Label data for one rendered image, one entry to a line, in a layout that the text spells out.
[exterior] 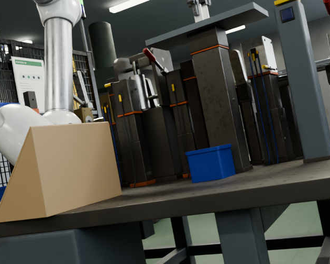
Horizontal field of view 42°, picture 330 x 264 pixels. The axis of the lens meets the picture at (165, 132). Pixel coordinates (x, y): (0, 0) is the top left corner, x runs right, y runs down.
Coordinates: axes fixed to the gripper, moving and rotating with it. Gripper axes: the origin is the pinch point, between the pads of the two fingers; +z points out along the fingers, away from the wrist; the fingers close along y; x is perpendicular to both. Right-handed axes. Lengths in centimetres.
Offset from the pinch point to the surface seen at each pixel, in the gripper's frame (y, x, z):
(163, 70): 2.0, 21.5, 11.4
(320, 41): 876, 270, -143
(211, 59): -4.2, -3.2, 15.1
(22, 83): 12, 128, -11
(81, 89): 3, 69, 6
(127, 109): -7.0, 33.5, 22.4
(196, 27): -7.7, -2.3, 5.0
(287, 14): 0.0, -27.4, 9.1
